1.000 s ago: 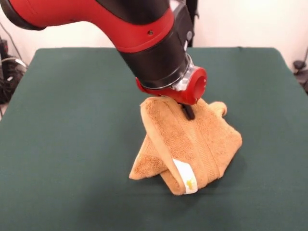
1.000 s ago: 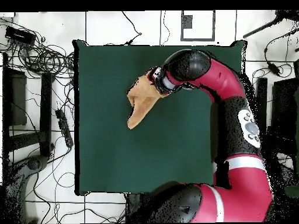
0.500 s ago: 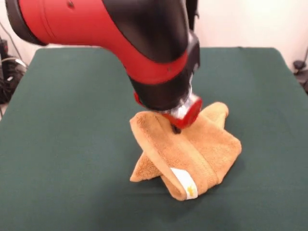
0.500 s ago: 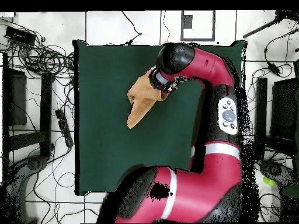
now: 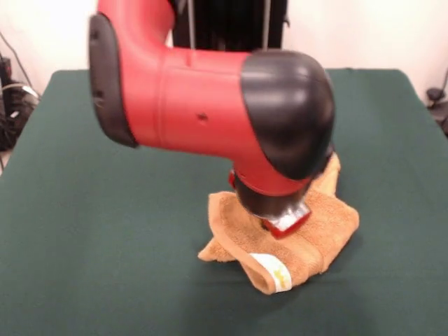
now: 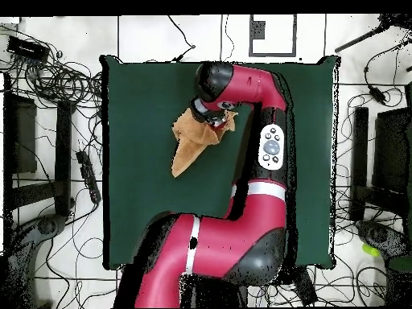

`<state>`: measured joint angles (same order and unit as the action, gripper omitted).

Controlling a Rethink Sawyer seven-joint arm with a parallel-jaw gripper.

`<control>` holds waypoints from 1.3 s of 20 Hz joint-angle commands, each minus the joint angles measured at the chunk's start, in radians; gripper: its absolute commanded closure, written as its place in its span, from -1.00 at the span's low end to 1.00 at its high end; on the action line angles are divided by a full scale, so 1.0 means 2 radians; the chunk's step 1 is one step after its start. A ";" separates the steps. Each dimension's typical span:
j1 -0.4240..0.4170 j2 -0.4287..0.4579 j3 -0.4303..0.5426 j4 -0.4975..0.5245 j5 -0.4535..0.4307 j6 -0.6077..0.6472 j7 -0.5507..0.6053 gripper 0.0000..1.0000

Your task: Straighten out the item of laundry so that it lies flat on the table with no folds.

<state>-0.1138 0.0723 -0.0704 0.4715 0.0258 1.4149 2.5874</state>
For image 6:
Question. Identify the tan terry towel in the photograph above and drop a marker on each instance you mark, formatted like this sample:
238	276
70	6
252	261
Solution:
190	145

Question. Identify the black robot pedestal stand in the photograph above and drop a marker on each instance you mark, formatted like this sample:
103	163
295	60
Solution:
212	293

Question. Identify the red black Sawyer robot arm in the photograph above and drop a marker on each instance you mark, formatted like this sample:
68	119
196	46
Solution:
231	244

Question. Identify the black network switch box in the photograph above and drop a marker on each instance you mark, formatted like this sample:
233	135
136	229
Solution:
27	49

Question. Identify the yellow-green small object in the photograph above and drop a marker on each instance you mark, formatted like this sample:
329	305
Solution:
370	250

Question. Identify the black tripod pole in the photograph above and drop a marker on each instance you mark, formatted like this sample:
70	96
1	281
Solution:
360	39

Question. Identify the dark green table cloth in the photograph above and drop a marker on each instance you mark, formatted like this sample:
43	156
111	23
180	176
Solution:
145	96

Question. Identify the black metal frame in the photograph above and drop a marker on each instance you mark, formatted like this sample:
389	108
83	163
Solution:
62	154
360	145

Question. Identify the black power adapter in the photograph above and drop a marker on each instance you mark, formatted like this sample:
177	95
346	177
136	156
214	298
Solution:
376	94

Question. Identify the dark tripod base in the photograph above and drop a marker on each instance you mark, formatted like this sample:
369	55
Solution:
46	227
375	233

